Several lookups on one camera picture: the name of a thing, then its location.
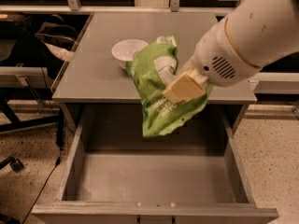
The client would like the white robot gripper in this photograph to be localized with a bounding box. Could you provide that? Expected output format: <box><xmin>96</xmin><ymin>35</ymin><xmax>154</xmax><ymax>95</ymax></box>
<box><xmin>163</xmin><ymin>19</ymin><xmax>262</xmax><ymax>104</ymax></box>

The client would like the green rice chip bag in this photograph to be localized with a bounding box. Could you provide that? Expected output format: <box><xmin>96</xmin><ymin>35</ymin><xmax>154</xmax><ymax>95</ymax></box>
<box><xmin>126</xmin><ymin>33</ymin><xmax>213</xmax><ymax>137</ymax></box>

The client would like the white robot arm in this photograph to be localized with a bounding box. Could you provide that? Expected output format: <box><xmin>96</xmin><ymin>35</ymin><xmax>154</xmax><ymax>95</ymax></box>
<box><xmin>163</xmin><ymin>0</ymin><xmax>299</xmax><ymax>104</ymax></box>

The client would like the grey cabinet with counter top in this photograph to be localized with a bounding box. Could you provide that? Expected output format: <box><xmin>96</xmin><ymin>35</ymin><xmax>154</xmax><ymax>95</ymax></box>
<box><xmin>53</xmin><ymin>12</ymin><xmax>256</xmax><ymax>137</ymax></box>

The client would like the open grey top drawer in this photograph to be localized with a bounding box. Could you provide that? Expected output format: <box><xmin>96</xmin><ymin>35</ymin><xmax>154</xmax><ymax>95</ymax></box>
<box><xmin>33</xmin><ymin>104</ymin><xmax>278</xmax><ymax>224</ymax></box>

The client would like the dark bag with white lining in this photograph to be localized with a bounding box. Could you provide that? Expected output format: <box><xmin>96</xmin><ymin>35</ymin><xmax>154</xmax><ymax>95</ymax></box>
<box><xmin>36</xmin><ymin>14</ymin><xmax>78</xmax><ymax>62</ymax></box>

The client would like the white ceramic bowl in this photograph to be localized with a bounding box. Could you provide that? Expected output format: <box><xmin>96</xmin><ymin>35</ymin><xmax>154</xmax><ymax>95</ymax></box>
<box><xmin>111</xmin><ymin>39</ymin><xmax>148</xmax><ymax>69</ymax></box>

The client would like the metal window railing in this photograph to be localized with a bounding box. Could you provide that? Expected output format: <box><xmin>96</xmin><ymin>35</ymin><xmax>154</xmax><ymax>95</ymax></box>
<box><xmin>0</xmin><ymin>0</ymin><xmax>263</xmax><ymax>18</ymax></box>

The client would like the black office chair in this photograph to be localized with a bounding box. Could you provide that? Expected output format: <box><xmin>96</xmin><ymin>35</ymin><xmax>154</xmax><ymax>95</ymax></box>
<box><xmin>0</xmin><ymin>13</ymin><xmax>66</xmax><ymax>174</ymax></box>

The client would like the black floor cable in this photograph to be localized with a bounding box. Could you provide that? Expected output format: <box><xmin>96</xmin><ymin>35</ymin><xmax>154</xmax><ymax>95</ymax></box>
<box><xmin>20</xmin><ymin>75</ymin><xmax>62</xmax><ymax>224</ymax></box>

